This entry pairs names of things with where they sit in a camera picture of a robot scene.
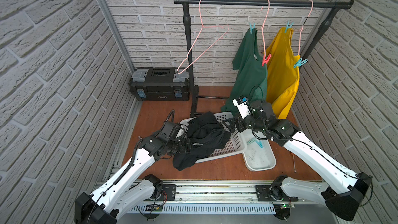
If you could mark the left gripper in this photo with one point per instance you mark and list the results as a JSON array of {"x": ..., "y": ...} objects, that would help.
[{"x": 186, "y": 144}]

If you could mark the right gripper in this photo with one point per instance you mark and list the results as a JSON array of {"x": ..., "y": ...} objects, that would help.
[{"x": 238, "y": 121}]

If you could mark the white perforated laundry basket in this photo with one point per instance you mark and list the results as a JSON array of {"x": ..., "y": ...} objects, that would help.
[{"x": 234, "y": 146}]

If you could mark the black t-shirt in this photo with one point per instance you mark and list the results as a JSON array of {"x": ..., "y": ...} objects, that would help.
[{"x": 206, "y": 135}]

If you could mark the green t-shirt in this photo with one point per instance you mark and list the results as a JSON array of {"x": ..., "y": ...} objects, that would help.
[{"x": 251, "y": 80}]

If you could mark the red clothespin green shirt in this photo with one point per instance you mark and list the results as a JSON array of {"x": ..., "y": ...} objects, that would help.
[{"x": 266, "y": 59}]

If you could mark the teal clothespin green shirt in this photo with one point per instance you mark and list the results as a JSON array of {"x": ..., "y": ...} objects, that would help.
[{"x": 252, "y": 28}]

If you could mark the pink hanger of green shirt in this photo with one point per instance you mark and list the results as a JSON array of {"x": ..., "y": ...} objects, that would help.
[{"x": 262, "y": 29}]

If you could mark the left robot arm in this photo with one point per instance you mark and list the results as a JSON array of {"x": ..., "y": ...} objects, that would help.
[{"x": 117, "y": 196}]

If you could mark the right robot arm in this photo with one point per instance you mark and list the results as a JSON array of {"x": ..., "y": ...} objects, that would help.
[{"x": 342, "y": 190}]

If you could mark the pink hanger of yellow shirt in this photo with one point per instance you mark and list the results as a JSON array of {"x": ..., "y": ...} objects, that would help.
[{"x": 302, "y": 28}]

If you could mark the white plastic tray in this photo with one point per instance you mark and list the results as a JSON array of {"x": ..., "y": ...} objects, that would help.
[{"x": 256, "y": 158}]

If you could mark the black toolbox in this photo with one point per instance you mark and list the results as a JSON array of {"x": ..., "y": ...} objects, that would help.
[{"x": 160, "y": 84}]

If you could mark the yellow t-shirt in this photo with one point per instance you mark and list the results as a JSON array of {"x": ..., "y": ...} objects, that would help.
[{"x": 283, "y": 79}]

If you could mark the teal clothespin lower yellow shirt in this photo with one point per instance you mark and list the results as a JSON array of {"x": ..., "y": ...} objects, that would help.
[{"x": 300, "y": 62}]

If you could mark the teal clothespin yellow shirt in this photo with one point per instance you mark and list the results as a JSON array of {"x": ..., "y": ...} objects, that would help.
[
  {"x": 288, "y": 26},
  {"x": 300, "y": 62}
]

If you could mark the teal clothespin upper yellow shirt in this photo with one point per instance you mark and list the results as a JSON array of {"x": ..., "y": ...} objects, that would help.
[{"x": 288, "y": 26}]

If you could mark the black clothes rack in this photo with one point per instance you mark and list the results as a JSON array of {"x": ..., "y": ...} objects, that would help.
[{"x": 334, "y": 7}]

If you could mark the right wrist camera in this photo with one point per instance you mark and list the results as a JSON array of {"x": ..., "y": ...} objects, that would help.
[{"x": 243, "y": 106}]

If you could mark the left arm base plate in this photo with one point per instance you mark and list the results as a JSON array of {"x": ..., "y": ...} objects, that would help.
[{"x": 167, "y": 192}]

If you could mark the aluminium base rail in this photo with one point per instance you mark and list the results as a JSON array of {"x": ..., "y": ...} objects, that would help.
[{"x": 225, "y": 196}]

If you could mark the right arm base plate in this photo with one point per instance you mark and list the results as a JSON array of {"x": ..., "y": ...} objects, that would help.
[{"x": 267, "y": 193}]

